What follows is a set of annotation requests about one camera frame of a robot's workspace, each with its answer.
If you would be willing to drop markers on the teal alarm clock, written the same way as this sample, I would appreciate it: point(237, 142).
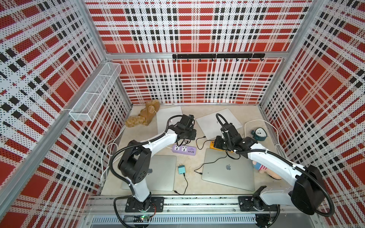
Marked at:
point(259, 134)

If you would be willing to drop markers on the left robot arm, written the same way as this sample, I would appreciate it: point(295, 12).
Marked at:
point(131, 163)

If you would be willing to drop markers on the purple power strip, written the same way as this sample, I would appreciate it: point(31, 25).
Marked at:
point(184, 149)

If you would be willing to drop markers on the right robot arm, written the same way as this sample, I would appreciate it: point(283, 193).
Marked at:
point(307, 190)

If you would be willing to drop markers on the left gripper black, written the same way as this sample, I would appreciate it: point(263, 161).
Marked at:
point(194, 134)

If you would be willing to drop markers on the white laptop back left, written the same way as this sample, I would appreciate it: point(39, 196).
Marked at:
point(163, 116)

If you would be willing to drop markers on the white wire basket shelf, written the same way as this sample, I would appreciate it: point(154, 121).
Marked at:
point(92, 99)

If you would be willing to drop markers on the brown teddy bear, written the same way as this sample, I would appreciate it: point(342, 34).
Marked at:
point(146, 115)

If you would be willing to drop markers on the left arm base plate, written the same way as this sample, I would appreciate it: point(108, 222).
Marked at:
point(151, 204)

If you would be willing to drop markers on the orange power strip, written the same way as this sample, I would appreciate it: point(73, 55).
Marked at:
point(213, 147)

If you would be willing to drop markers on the silver laptop front right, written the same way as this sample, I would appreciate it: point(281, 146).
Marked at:
point(234, 170)

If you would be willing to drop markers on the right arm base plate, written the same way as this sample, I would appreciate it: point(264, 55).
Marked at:
point(248, 203)

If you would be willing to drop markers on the silver laptop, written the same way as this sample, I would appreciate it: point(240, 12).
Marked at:
point(161, 173)
point(234, 170)

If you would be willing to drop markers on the teal charger adapter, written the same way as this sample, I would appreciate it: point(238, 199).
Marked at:
point(181, 169)

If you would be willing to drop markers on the white laptop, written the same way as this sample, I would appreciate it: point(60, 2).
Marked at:
point(163, 116)
point(210, 125)

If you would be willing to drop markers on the black hook rail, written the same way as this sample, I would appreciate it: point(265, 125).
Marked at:
point(220, 56)

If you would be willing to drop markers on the silver laptop front left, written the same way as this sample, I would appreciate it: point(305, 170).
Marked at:
point(161, 173)

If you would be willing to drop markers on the white laptop back right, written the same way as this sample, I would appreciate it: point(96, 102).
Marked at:
point(210, 125)

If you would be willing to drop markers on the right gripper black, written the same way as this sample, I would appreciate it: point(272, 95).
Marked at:
point(217, 142)

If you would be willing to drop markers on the pink plush doll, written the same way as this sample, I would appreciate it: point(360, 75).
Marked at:
point(264, 170)

